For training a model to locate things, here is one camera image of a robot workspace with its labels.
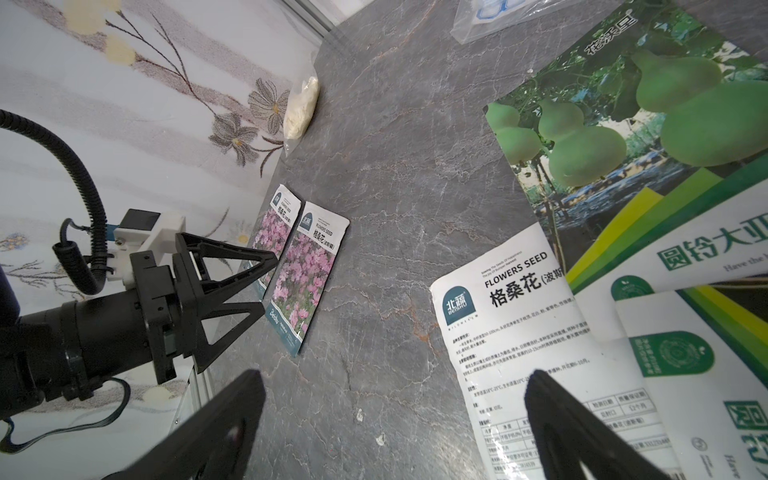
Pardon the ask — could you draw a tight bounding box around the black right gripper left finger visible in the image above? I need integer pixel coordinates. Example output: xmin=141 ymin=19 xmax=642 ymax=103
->
xmin=108 ymin=369 xmax=266 ymax=479

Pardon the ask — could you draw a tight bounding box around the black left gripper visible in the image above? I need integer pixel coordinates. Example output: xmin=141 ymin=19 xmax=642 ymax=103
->
xmin=129 ymin=233 xmax=278 ymax=384

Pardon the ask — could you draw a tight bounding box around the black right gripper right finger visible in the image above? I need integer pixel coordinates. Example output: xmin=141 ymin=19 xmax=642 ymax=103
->
xmin=524 ymin=370 xmax=668 ymax=480

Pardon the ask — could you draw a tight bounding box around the white flower seed packet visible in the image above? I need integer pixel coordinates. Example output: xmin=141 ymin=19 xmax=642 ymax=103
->
xmin=266 ymin=202 xmax=350 ymax=357
xmin=242 ymin=183 xmax=303 ymax=301
xmin=430 ymin=224 xmax=683 ymax=479

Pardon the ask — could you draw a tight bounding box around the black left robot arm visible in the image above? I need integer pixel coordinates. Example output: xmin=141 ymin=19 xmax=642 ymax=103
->
xmin=1 ymin=233 xmax=278 ymax=419

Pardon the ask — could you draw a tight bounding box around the small green gourd seed packet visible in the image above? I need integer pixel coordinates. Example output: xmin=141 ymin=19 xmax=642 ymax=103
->
xmin=616 ymin=286 xmax=767 ymax=479

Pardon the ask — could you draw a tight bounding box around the large green gourd seed packet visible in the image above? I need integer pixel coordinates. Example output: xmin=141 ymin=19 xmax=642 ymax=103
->
xmin=484 ymin=1 xmax=767 ymax=341

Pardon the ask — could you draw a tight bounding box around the bag of cream gloves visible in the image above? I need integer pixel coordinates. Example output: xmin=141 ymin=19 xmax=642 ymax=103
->
xmin=283 ymin=65 xmax=321 ymax=157

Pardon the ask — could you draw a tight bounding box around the bag of blue face masks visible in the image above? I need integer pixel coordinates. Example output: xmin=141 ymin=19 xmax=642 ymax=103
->
xmin=450 ymin=0 xmax=577 ymax=45

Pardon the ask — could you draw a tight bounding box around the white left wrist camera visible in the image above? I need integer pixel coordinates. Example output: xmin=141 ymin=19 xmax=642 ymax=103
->
xmin=106 ymin=209 xmax=186 ymax=289

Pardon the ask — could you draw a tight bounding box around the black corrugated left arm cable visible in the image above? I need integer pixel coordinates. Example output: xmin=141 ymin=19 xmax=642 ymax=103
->
xmin=0 ymin=109 xmax=115 ymax=296

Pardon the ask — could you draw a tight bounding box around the aluminium corner frame post left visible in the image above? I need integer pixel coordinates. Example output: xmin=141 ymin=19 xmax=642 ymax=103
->
xmin=280 ymin=0 xmax=335 ymax=38

